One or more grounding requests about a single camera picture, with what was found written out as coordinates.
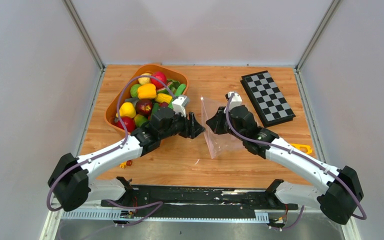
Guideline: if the yellow corn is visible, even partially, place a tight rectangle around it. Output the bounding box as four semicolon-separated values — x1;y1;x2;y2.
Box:
154;93;173;104

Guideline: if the black white checkerboard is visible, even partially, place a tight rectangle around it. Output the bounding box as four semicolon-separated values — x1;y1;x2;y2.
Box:
240;70;296;128

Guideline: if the yellow lemon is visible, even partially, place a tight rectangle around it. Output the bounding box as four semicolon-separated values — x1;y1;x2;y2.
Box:
138;72;152;86

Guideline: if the light green pepper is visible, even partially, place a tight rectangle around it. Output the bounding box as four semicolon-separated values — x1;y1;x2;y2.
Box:
168;83;187;109

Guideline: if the yellow bell pepper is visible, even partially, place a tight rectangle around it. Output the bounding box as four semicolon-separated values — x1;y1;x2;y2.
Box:
137;83;157;99

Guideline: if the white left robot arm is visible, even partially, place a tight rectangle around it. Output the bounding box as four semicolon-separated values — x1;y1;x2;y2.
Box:
47;107;205;212

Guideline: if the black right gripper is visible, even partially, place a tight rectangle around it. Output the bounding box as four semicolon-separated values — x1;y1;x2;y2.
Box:
206;107;245;142

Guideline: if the dark green cucumber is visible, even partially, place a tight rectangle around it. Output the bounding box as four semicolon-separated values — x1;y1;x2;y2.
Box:
148;102;160;120

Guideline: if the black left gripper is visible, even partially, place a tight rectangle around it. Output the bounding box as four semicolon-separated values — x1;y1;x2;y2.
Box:
160;108;206;141

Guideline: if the yellow pear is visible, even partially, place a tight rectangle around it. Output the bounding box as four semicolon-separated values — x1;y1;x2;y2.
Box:
115;102;137;119

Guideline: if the white slotted cable duct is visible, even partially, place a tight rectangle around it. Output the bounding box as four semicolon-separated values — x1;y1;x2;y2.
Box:
61;209;269;224

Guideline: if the orange plastic basket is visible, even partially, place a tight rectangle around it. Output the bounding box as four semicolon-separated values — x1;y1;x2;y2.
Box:
104;63;189;137

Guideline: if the green lime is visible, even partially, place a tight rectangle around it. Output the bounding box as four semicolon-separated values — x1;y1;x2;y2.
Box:
129;83;141;98

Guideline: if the yellow toy car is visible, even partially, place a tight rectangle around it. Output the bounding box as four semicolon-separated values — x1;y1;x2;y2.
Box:
119;160;133;169

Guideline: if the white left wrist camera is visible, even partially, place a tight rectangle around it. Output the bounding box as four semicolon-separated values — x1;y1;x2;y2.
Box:
172;95;190;117

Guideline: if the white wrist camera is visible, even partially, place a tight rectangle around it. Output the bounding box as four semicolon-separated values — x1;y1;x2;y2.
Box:
224;91;243;113
172;95;190;117

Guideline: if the green mango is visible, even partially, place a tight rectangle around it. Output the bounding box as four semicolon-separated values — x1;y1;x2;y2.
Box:
133;114;149;128

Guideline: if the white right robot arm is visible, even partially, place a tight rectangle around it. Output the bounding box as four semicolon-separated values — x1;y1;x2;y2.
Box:
205;105;367;225

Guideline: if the clear zip top bag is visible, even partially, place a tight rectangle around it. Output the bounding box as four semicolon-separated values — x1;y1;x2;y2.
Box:
200;96;244;159

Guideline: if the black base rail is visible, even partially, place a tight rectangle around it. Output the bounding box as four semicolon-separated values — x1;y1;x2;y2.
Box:
116;184;299;218

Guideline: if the dark red apple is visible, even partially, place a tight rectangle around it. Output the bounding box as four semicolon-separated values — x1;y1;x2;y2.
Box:
135;99;154;117

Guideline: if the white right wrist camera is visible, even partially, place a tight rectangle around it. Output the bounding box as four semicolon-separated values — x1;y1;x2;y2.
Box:
224;91;243;113

